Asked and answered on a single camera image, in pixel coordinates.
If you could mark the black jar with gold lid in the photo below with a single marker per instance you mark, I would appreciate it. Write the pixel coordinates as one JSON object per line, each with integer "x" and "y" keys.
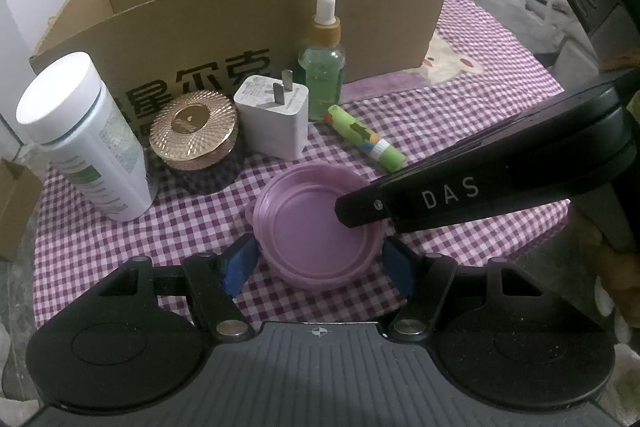
{"x": 192, "y": 127}

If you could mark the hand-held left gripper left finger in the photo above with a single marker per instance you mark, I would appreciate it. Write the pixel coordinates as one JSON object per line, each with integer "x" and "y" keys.
{"x": 240, "y": 264}

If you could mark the purple checkered tablecloth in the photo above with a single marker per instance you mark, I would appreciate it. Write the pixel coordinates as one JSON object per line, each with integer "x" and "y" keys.
{"x": 100, "y": 252}

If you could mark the small brown cardboard box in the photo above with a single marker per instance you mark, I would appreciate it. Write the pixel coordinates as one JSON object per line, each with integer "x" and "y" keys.
{"x": 17, "y": 207}

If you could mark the pink plastic bowl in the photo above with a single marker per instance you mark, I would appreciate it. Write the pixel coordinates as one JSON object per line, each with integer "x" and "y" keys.
{"x": 310, "y": 227}

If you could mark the green dropper bottle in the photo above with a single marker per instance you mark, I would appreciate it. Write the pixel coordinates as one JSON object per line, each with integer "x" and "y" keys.
{"x": 322, "y": 77}

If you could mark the green lip balm tube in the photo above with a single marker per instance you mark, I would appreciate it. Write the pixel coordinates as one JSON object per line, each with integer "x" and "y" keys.
{"x": 360, "y": 134}

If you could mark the white bottle with green label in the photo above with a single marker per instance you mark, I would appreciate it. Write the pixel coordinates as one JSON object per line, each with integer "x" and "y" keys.
{"x": 100, "y": 147}

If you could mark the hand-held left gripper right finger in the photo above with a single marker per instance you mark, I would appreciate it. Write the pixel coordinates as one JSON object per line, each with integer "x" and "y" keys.
{"x": 400, "y": 267}

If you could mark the large brown cardboard box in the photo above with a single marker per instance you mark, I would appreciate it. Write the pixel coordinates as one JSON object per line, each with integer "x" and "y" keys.
{"x": 200, "y": 32}

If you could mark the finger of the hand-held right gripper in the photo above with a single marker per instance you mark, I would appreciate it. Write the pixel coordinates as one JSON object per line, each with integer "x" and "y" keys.
{"x": 365, "y": 207}

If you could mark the white plug charger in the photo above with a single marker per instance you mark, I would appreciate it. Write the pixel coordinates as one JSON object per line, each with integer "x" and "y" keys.
{"x": 270, "y": 122}

